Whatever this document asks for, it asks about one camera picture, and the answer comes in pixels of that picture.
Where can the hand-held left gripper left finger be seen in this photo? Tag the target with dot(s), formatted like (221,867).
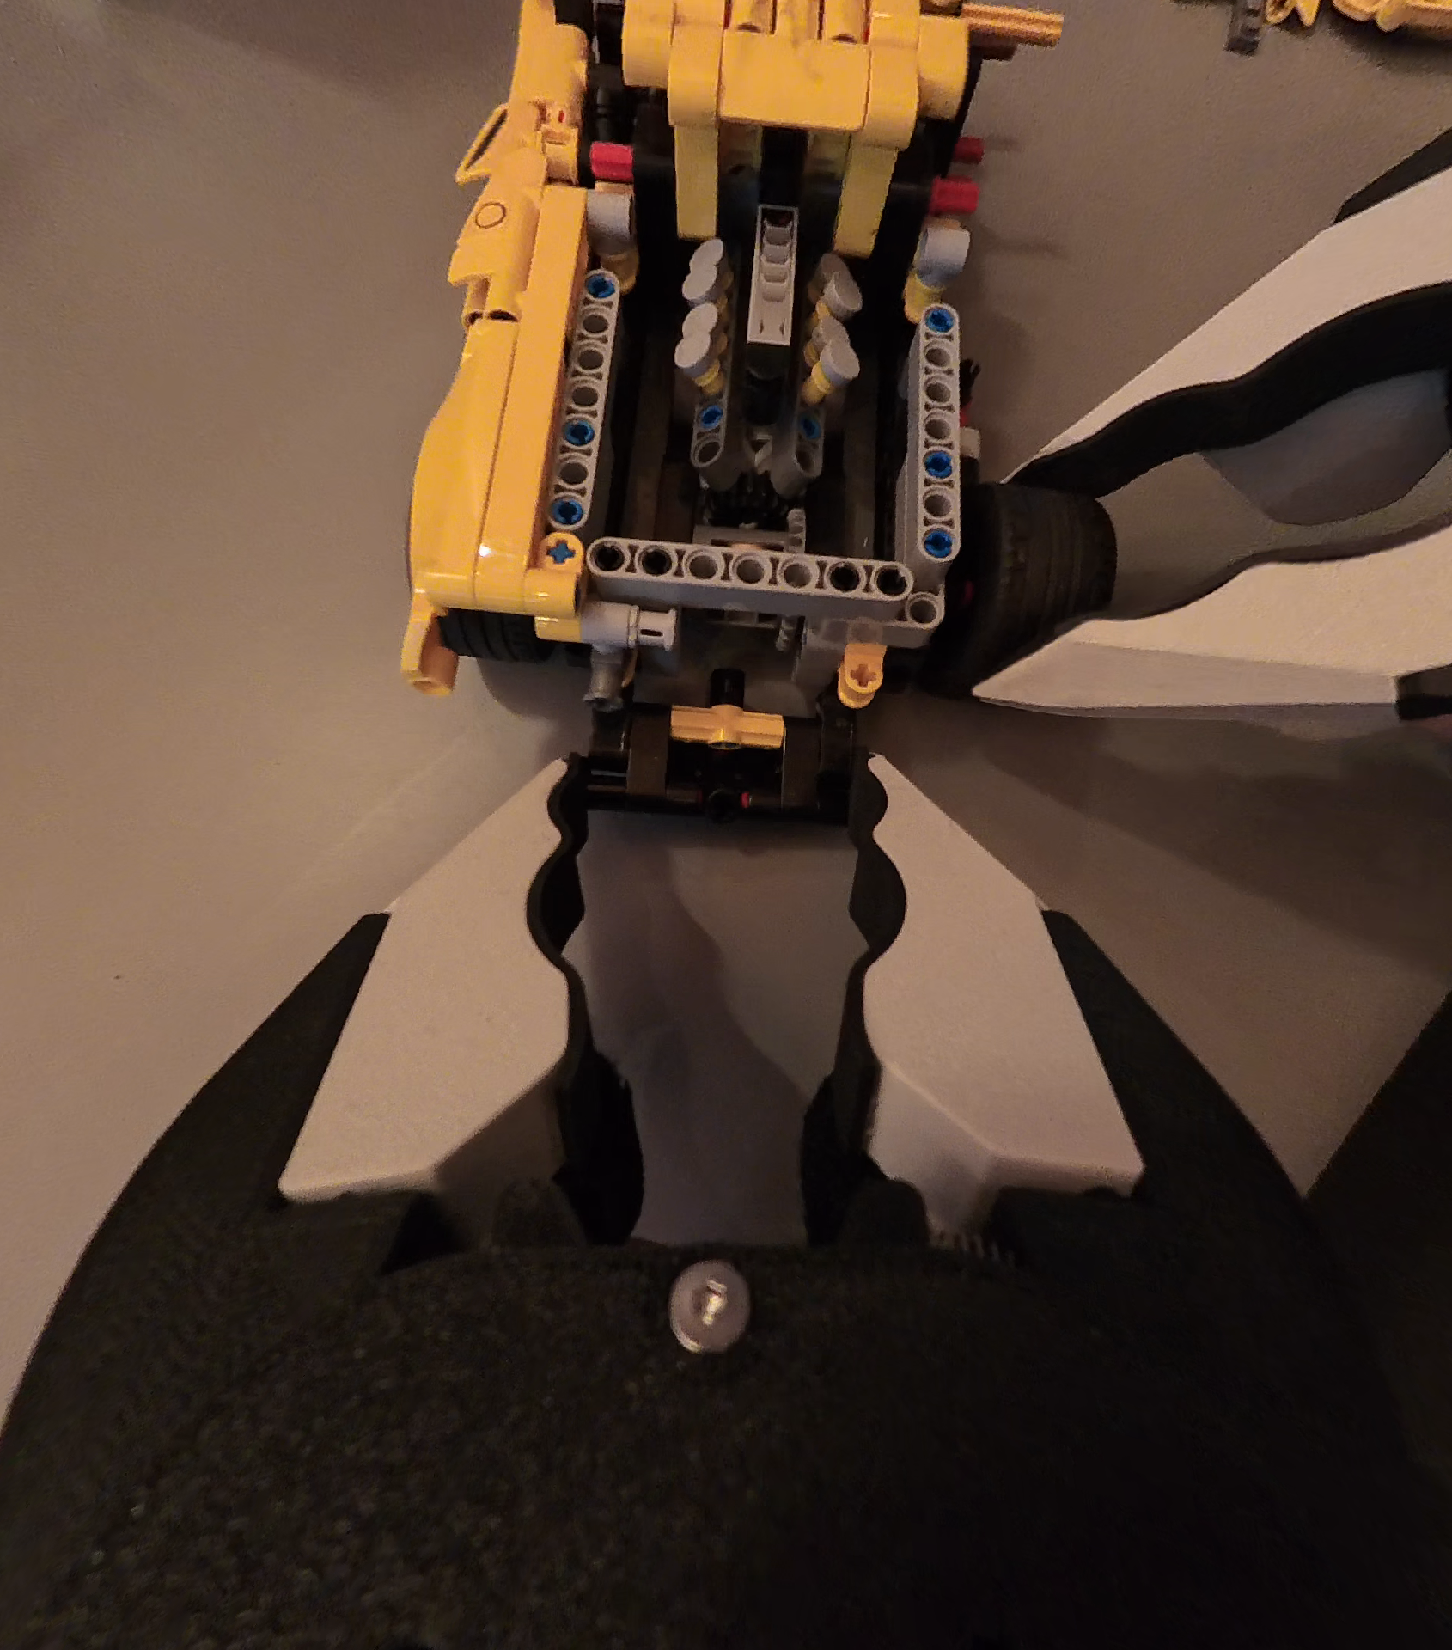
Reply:
(431,1032)

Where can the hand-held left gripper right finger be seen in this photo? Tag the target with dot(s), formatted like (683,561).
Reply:
(998,1032)

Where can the grey desk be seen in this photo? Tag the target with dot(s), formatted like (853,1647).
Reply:
(161,516)

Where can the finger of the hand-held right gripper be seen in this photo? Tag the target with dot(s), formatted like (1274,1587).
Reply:
(1295,633)
(1347,284)

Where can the yellow toy car chassis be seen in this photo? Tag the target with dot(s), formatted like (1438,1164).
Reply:
(754,336)

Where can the pile of small toy pieces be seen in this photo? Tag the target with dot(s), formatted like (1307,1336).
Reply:
(1424,16)

